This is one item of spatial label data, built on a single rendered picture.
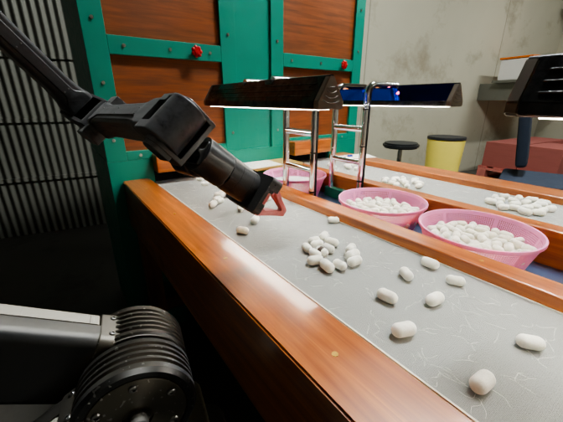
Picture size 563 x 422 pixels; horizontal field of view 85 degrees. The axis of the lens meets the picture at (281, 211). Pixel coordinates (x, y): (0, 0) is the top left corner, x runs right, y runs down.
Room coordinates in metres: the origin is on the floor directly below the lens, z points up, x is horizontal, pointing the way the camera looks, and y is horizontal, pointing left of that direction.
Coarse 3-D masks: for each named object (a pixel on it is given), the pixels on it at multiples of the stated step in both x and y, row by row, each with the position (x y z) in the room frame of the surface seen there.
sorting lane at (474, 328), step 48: (192, 192) 1.09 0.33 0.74; (240, 240) 0.67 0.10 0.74; (288, 240) 0.67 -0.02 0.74; (384, 240) 0.67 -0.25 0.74; (336, 288) 0.47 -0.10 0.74; (432, 288) 0.47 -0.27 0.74; (480, 288) 0.47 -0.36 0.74; (384, 336) 0.35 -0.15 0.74; (432, 336) 0.35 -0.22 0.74; (480, 336) 0.35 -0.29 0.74; (432, 384) 0.27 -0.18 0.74; (528, 384) 0.27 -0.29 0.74
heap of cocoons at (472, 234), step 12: (432, 228) 0.75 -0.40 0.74; (444, 228) 0.74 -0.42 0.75; (456, 228) 0.74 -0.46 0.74; (468, 228) 0.75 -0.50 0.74; (480, 228) 0.74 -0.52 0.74; (456, 240) 0.67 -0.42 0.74; (468, 240) 0.67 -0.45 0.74; (480, 240) 0.68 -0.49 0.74; (492, 240) 0.68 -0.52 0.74; (504, 240) 0.67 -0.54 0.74; (516, 240) 0.66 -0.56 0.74
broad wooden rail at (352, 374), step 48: (144, 192) 1.00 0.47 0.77; (144, 240) 0.96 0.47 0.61; (192, 240) 0.62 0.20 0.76; (192, 288) 0.58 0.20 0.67; (240, 288) 0.44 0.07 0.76; (288, 288) 0.44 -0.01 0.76; (240, 336) 0.40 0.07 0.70; (288, 336) 0.33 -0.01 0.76; (336, 336) 0.33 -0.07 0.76; (240, 384) 0.41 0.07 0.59; (288, 384) 0.29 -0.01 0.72; (336, 384) 0.25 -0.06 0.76; (384, 384) 0.25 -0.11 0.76
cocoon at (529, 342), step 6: (516, 336) 0.34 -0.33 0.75; (522, 336) 0.33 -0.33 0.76; (528, 336) 0.33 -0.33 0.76; (534, 336) 0.33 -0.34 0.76; (516, 342) 0.34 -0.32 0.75; (522, 342) 0.33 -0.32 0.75; (528, 342) 0.33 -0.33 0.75; (534, 342) 0.32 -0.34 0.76; (540, 342) 0.32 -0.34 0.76; (528, 348) 0.33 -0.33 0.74; (534, 348) 0.32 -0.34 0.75; (540, 348) 0.32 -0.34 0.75
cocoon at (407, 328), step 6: (396, 324) 0.35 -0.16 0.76; (402, 324) 0.35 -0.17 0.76; (408, 324) 0.35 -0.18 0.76; (414, 324) 0.36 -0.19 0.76; (396, 330) 0.35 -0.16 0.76; (402, 330) 0.35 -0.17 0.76; (408, 330) 0.35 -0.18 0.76; (414, 330) 0.35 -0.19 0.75; (396, 336) 0.35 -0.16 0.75; (402, 336) 0.34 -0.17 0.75; (408, 336) 0.35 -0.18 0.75
